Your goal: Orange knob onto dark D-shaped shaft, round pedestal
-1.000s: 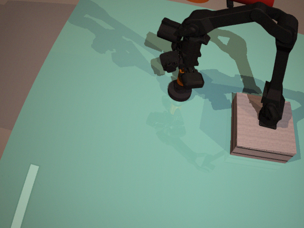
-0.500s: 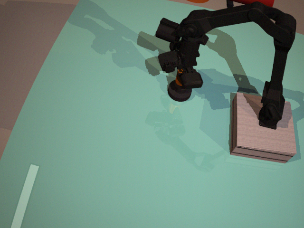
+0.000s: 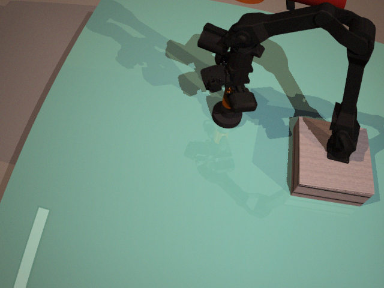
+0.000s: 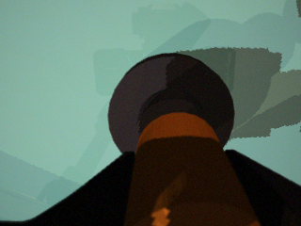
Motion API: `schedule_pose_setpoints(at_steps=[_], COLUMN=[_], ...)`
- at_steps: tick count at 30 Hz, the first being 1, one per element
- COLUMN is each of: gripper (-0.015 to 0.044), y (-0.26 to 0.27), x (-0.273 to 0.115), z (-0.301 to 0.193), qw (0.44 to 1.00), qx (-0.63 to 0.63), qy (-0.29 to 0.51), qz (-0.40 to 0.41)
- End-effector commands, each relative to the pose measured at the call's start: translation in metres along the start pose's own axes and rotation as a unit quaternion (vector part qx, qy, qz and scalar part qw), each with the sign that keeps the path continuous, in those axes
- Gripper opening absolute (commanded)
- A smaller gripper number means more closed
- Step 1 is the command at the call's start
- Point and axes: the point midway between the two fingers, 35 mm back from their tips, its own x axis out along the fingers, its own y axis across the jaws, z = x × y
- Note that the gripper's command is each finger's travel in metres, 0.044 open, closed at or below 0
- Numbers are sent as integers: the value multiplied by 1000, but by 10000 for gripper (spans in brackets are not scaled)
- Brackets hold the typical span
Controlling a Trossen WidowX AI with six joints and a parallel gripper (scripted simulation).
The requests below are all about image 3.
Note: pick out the orange knob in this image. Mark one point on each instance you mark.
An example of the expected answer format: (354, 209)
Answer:
(225, 102)

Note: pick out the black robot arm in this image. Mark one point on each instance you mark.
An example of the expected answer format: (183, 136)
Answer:
(244, 39)

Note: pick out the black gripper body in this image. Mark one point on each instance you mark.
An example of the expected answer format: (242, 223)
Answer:
(241, 100)

